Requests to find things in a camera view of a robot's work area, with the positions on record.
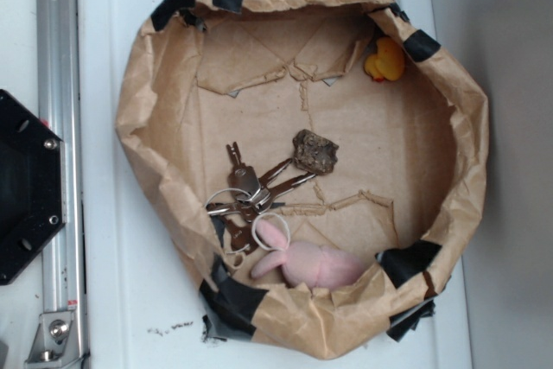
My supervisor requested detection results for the brown grey rock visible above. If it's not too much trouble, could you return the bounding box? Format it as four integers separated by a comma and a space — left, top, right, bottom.
293, 129, 339, 175

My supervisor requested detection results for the brown paper bag bin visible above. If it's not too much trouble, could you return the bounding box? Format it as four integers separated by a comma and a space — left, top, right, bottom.
116, 0, 489, 359

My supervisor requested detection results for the silver key bunch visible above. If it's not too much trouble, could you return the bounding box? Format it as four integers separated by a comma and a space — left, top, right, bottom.
206, 142, 315, 255

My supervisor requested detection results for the pink plush bunny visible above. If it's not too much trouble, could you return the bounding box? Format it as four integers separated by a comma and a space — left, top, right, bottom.
251, 219, 365, 290

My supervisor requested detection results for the yellow rubber duck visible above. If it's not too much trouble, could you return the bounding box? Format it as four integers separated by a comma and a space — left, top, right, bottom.
364, 36, 405, 82

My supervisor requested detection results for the white plastic tray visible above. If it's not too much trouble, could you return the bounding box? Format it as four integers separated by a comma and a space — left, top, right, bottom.
78, 0, 472, 368

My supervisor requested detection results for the white string loop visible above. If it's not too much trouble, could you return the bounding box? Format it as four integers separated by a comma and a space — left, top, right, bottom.
204, 187, 291, 251

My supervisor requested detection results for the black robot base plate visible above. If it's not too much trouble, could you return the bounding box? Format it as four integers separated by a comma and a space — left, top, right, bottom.
1, 90, 65, 286

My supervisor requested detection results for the aluminium extrusion rail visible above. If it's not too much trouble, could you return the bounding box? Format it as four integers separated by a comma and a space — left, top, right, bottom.
37, 0, 90, 368

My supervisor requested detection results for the metal corner bracket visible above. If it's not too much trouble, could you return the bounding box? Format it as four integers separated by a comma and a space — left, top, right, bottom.
24, 310, 84, 368

